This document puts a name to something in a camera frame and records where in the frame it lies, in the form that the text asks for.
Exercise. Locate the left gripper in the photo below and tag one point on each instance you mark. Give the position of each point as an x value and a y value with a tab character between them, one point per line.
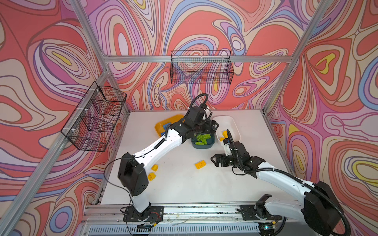
210	127

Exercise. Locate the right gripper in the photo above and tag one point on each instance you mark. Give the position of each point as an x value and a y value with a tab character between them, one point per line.
222	157

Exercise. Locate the orange yellow lego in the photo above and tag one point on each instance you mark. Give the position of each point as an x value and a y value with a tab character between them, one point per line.
200	164

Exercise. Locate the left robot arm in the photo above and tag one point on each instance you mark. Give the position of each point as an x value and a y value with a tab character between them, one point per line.
133	168

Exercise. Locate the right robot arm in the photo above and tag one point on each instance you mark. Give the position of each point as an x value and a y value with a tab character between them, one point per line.
314	203

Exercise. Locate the dark teal plastic bin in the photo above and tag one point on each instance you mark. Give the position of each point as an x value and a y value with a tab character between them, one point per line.
210	142

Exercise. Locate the white plastic bin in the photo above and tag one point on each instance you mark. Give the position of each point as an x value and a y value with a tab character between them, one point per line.
226	123

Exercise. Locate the yellow plastic bin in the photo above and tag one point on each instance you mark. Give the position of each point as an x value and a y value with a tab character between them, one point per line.
159	126

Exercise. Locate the back wall wire basket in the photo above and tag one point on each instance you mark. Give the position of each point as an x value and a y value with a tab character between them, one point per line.
201	67

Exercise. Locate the wall wire basket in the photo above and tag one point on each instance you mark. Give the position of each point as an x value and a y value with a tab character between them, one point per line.
201	67
98	113

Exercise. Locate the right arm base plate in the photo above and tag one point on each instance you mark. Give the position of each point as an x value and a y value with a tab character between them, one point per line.
253	213

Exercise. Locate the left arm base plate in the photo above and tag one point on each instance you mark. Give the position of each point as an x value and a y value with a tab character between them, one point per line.
150	214

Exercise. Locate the left wall wire basket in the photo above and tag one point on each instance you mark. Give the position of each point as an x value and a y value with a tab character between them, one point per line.
98	113

